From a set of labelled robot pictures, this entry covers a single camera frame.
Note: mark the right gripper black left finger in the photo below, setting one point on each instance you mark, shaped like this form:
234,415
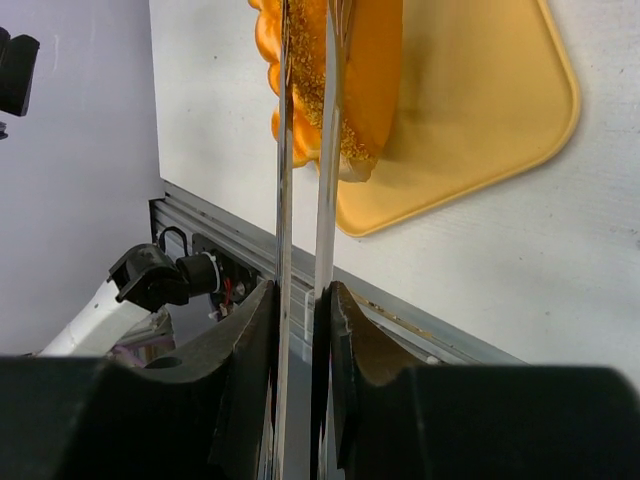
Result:
195,413

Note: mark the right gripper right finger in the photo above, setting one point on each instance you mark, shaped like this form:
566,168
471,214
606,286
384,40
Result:
397,417

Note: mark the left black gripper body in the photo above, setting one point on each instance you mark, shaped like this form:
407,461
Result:
18,59

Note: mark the metal food tongs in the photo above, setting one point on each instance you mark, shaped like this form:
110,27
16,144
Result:
339,19

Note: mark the brown oval crusty bread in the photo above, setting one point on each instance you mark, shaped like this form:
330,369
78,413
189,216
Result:
372,82

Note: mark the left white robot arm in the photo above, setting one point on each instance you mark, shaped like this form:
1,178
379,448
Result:
142,282

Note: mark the yellow plastic tray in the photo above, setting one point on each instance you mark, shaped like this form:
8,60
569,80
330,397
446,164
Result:
487,92

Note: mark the aluminium table frame rail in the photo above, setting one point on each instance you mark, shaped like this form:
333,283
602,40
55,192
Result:
419,332

